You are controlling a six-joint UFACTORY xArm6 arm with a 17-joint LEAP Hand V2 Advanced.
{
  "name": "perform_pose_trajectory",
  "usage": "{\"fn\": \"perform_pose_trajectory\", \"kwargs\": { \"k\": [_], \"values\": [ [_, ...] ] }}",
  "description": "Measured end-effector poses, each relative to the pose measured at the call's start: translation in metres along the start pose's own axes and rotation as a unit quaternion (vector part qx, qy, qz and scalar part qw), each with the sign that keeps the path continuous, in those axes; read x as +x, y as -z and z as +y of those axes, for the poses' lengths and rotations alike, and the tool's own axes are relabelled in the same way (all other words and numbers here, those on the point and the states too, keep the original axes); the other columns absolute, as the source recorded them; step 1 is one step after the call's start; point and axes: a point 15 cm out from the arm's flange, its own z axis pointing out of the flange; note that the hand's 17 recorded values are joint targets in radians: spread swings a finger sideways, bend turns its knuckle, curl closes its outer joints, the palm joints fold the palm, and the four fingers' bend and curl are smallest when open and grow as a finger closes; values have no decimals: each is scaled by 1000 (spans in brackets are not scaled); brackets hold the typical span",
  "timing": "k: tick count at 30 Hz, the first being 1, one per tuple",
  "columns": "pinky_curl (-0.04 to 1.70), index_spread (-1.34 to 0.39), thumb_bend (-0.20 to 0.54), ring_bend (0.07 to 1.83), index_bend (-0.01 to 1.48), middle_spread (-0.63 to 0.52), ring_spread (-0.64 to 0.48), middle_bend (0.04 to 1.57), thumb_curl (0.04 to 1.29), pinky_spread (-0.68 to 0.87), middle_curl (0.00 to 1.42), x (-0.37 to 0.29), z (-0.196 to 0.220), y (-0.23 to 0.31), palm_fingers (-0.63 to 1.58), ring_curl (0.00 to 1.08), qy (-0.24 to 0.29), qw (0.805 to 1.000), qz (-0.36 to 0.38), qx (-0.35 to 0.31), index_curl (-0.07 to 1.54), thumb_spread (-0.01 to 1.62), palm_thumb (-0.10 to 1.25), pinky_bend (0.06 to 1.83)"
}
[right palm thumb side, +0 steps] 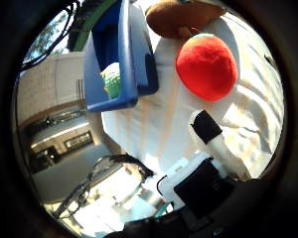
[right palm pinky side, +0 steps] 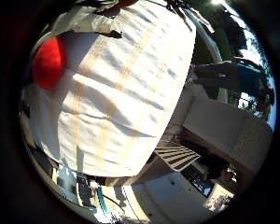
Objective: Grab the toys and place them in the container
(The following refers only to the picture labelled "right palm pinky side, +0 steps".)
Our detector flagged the person in black clothes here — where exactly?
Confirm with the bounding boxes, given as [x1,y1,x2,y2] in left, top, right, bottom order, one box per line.
[203,151,238,182]

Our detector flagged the white tablecloth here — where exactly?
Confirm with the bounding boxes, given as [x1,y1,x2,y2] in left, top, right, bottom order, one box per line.
[22,0,198,178]

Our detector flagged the person in blue shirt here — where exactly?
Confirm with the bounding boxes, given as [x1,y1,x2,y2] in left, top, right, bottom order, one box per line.
[192,57,276,120]

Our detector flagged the slatted wooden bench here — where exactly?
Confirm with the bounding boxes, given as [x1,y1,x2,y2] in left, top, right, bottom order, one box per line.
[153,139,202,173]

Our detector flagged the teal cable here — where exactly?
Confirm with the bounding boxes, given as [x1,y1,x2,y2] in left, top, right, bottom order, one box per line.
[95,186,112,217]

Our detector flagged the red round toy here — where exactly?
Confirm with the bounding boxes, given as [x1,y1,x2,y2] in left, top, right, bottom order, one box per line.
[32,36,67,91]

